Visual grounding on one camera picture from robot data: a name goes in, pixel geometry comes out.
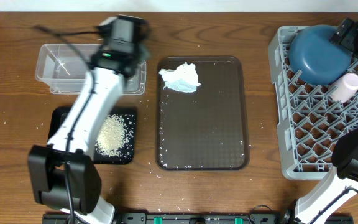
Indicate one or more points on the clear plastic bin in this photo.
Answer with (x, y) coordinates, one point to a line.
(64, 72)

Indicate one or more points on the white rice pile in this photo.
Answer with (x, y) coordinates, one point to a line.
(115, 136)

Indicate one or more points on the pink cup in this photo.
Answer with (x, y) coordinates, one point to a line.
(346, 87)

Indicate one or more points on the crumpled white tissue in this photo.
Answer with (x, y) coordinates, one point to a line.
(183, 79)

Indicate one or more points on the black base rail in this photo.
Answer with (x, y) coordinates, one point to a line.
(142, 218)

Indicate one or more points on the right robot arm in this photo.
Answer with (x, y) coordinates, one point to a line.
(341, 182)

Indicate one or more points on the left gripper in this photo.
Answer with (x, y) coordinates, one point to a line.
(138, 57)

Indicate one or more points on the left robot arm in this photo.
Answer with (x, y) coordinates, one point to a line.
(62, 173)

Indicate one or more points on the grey dishwasher rack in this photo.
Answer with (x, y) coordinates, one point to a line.
(309, 121)

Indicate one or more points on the dark blue plate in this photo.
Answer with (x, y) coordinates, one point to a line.
(320, 61)

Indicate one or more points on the black plastic tray bin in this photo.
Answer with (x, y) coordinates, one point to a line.
(124, 159)

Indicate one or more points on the brown serving tray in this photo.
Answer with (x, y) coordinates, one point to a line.
(206, 129)

